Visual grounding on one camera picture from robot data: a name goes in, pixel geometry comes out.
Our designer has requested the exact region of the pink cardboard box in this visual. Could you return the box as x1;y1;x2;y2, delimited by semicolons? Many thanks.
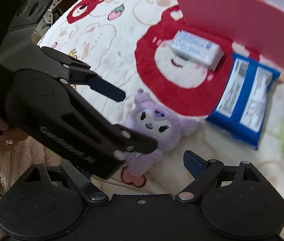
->
177;0;284;68

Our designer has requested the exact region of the blue wet wipes pack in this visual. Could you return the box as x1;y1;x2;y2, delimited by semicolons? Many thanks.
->
205;53;281;149

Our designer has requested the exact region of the blue white medicine box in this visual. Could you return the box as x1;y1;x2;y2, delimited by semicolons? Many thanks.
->
170;30;224;71

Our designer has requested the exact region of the beige fuzzy sleeve forearm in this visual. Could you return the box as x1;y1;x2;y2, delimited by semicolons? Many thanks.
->
0;137;63;240

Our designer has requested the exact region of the purple plush toy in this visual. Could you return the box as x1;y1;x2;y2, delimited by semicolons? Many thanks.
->
126;89;200;177

